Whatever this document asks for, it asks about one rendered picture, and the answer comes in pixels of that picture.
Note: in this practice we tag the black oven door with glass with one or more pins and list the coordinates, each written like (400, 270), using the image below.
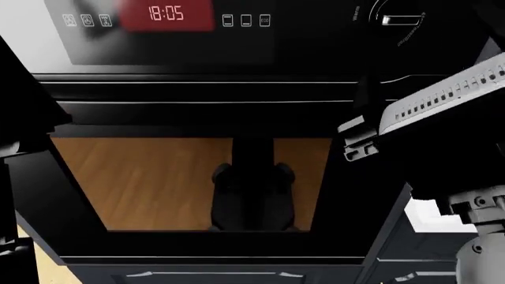
(189, 245)

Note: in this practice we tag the black built-in oven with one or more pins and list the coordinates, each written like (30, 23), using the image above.
(307, 53)

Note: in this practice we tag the red digital clock display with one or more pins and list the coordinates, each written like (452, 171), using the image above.
(167, 14)

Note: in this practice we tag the silver vented wrist camera box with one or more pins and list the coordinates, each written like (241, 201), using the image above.
(446, 94)

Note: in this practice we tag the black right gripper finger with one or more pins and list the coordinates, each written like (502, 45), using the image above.
(369, 94)
(491, 20)

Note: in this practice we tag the dark grey cabinet door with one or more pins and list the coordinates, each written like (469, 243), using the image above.
(418, 251)

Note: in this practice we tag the black oven temperature knob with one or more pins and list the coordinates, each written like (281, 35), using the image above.
(396, 20)

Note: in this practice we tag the dark grey cabinet drawer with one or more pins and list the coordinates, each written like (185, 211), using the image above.
(213, 275)

